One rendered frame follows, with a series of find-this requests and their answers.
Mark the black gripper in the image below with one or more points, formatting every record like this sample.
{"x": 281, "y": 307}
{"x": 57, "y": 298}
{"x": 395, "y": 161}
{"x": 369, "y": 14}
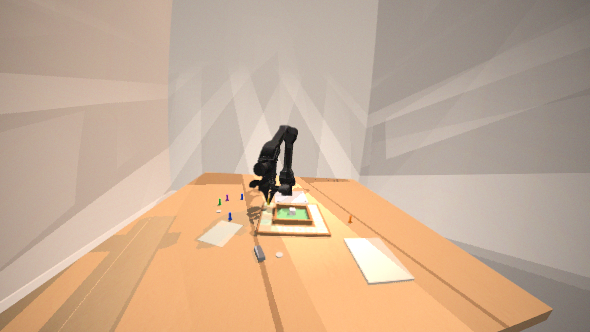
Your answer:
{"x": 283, "y": 188}

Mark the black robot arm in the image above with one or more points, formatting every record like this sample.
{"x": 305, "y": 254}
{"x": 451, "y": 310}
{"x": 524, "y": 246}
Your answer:
{"x": 268, "y": 157}

